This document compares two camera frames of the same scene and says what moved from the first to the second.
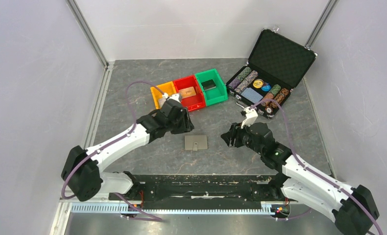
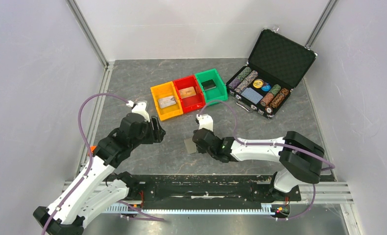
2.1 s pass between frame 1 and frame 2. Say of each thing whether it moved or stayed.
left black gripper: moved
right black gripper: moved
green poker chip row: stayed
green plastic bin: stayed
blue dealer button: stayed
